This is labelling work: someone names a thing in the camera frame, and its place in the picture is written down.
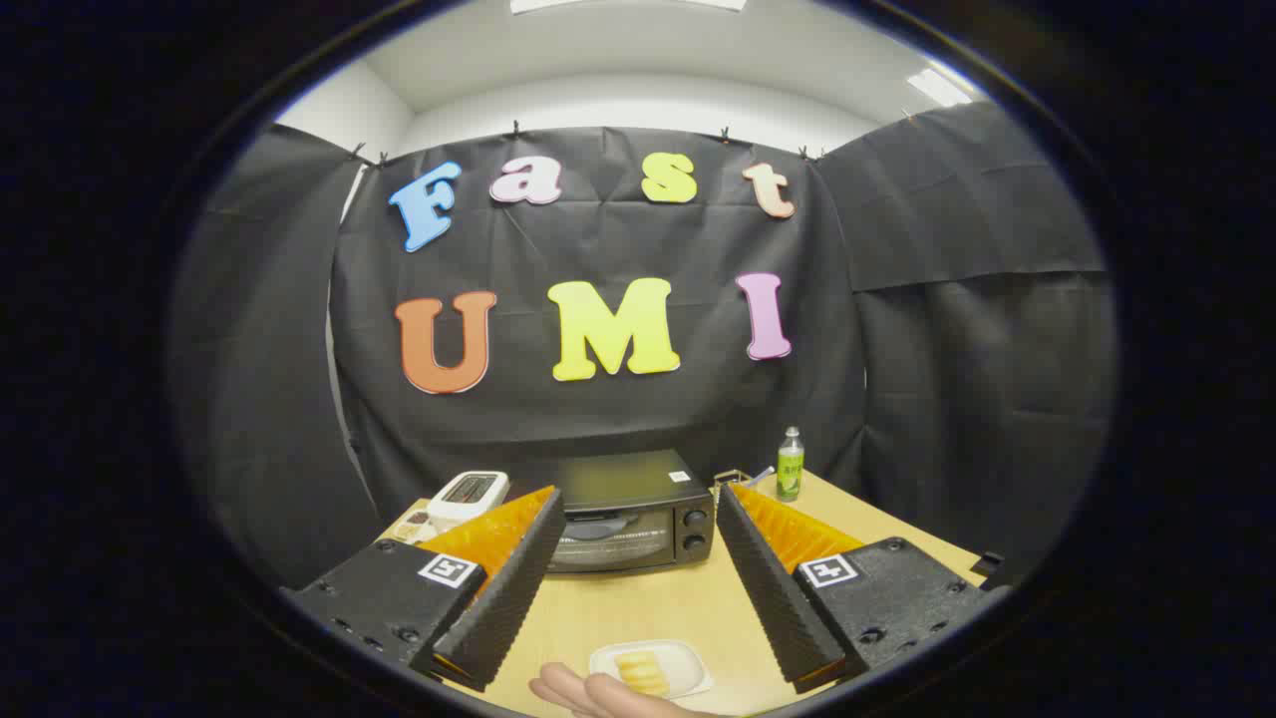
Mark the white square plate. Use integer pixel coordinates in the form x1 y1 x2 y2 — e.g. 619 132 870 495
588 639 715 701

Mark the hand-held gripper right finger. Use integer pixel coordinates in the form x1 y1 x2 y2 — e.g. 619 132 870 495
716 483 998 696

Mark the green label drink bottle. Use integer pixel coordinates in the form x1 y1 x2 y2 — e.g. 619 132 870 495
777 427 805 503

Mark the golden bread roll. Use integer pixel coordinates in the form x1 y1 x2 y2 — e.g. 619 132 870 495
615 650 671 697

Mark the black toaster oven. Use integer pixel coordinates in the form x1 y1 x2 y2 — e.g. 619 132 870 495
508 449 717 574

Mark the ceiling light panel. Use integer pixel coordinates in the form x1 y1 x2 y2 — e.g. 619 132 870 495
905 68 973 108

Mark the white pop-up toaster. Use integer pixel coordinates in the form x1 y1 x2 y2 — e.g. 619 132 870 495
427 471 510 525

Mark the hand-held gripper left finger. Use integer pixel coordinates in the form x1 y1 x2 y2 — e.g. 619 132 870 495
279 486 567 692

